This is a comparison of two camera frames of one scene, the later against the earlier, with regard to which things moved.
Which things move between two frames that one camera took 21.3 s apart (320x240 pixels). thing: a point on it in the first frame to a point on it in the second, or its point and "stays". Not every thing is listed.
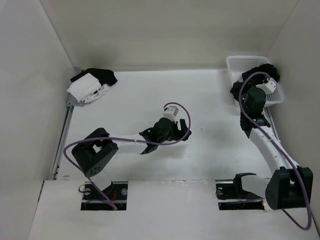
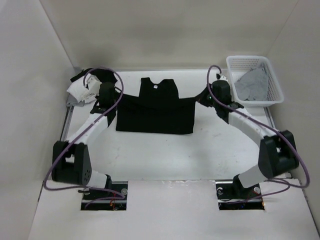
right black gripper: (248, 88) to (201, 98)
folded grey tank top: (71, 100) stays
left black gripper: (179, 134) to (116, 94)
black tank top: (268, 68) to (157, 109)
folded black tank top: (104, 76) stays
